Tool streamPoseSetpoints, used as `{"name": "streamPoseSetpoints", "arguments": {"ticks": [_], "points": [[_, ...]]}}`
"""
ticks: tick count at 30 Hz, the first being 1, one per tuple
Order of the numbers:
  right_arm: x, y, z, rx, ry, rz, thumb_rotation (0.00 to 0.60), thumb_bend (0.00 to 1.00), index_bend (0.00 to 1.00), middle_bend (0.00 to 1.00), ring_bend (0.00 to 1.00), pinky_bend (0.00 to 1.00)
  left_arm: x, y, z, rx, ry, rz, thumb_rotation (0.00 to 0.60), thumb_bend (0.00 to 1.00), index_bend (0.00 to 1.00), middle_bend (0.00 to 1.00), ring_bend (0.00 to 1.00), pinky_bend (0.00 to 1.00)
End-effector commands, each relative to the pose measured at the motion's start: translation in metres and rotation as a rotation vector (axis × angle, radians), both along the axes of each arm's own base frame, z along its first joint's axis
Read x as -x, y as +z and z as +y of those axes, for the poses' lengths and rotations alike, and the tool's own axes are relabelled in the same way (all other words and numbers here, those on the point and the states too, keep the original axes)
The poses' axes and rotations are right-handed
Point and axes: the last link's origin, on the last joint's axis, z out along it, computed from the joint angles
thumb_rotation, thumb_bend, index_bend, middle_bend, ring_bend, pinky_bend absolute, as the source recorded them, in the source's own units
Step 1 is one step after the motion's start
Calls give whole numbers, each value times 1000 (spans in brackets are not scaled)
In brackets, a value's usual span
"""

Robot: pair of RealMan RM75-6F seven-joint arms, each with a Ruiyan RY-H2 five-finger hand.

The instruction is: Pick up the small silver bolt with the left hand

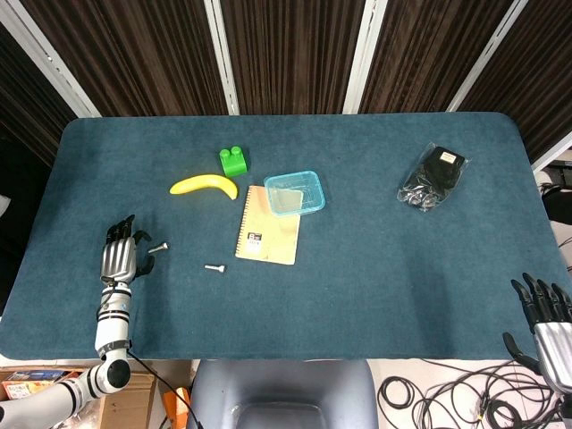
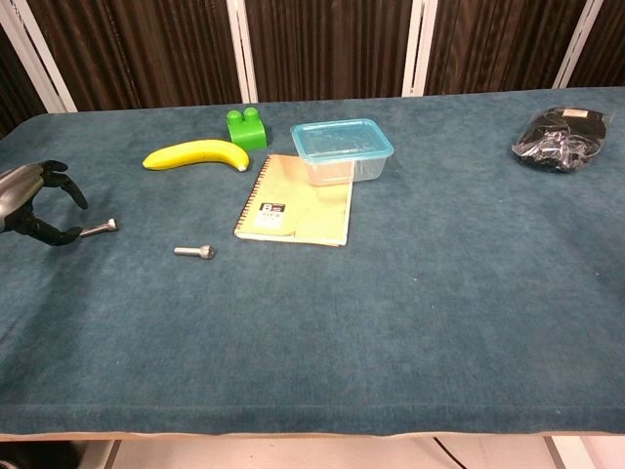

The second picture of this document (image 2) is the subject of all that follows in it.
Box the metal table leg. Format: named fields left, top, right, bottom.
left=100, top=438, right=122, bottom=469

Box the clear container with blue lid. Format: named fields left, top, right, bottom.
left=290, top=116, right=395, bottom=188

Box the white screen frame post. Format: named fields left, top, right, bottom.
left=225, top=0, right=259, bottom=105
left=0, top=0, right=78, bottom=113
left=400, top=0, right=434, bottom=97
left=553, top=0, right=605, bottom=90

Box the silver metal bolt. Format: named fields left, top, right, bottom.
left=173, top=244, right=219, bottom=259
left=79, top=218, right=120, bottom=238

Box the yellow spiral notebook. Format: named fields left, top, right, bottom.
left=232, top=153, right=355, bottom=247

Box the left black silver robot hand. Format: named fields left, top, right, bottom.
left=0, top=159, right=90, bottom=247

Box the blue-green tablecloth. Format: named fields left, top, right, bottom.
left=0, top=86, right=625, bottom=436

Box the green toy building block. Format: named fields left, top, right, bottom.
left=225, top=107, right=271, bottom=150

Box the black floor cable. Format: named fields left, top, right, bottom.
left=433, top=437, right=463, bottom=469

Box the brown pleated screen curtain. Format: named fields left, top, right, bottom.
left=0, top=0, right=625, bottom=141

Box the yellow banana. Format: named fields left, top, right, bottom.
left=142, top=139, right=251, bottom=173

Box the black item in plastic bag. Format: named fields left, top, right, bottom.
left=510, top=105, right=611, bottom=174

